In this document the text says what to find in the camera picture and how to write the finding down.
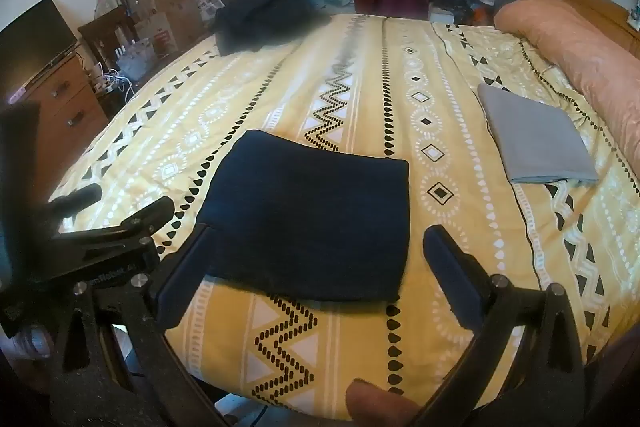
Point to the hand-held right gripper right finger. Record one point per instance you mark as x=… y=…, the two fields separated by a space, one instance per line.
x=452 y=277

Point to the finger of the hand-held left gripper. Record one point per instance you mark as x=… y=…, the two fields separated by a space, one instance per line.
x=147 y=214
x=77 y=201

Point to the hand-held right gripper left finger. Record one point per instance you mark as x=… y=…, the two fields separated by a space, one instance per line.
x=182 y=279

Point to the navy blue pants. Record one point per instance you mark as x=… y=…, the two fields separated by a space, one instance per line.
x=310 y=212

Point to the person's right hand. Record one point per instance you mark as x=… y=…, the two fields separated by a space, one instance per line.
x=377 y=404

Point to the wooden dresser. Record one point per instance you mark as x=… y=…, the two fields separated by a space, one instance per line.
x=60 y=117

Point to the grey folded cloth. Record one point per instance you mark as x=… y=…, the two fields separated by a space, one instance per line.
x=540 y=137

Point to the black television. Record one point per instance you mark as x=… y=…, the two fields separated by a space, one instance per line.
x=35 y=37

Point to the dark wooden chair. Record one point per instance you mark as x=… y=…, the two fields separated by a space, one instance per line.
x=107 y=32

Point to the yellow patterned bed sheet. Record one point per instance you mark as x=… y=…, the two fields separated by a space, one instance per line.
x=360 y=97

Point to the stack of cardboard boxes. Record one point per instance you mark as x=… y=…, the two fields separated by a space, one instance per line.
x=160 y=7

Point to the dark clothes heap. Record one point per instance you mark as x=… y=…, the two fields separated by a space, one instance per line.
x=270 y=12

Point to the long pink pillow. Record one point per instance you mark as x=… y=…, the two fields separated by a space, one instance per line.
x=580 y=42

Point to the wooden headboard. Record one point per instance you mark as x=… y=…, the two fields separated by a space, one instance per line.
x=595 y=9

